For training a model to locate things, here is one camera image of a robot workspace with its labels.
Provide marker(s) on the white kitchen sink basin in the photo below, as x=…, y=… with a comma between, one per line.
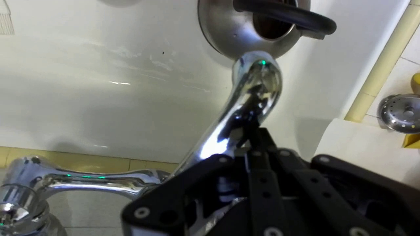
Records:
x=137, y=77

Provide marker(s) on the metal sink strainer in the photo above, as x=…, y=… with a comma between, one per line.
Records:
x=401, y=112

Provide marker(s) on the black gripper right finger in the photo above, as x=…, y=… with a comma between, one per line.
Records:
x=347, y=199

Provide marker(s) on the chrome sink faucet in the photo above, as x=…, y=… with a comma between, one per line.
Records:
x=32, y=179

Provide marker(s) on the grey metal kettle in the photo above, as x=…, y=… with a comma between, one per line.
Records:
x=275, y=26

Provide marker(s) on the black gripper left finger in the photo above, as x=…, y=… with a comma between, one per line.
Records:
x=207, y=199

